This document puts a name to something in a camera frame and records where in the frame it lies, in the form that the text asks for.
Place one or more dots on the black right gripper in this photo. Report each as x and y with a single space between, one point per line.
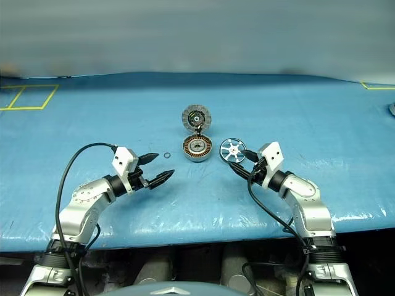
258 171

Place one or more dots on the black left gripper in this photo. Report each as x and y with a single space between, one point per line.
140 180

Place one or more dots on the spoked silver rotor bell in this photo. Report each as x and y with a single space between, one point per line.
232 150

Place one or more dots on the motor stator with copper windings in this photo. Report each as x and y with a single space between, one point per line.
196 149

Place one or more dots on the finned motor end cover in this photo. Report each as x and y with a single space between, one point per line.
196 118

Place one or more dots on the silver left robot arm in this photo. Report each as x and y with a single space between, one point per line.
77 209

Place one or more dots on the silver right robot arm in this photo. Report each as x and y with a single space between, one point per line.
311 212

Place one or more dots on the blue table cover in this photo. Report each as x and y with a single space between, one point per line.
197 200

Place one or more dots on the grey rounded shape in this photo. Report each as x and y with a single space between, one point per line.
234 277
154 271

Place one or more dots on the grey-blue robot torso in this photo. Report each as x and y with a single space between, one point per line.
172 290

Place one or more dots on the yellow tape square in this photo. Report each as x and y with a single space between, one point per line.
46 101

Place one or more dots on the yellow tape corner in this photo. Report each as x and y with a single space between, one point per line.
378 88

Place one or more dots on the grey object at table edge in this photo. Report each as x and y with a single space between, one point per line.
392 109

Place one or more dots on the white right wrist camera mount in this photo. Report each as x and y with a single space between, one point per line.
273 155

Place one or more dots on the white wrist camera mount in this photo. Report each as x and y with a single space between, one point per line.
273 155
123 158

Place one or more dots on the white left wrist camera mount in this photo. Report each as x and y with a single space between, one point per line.
123 158

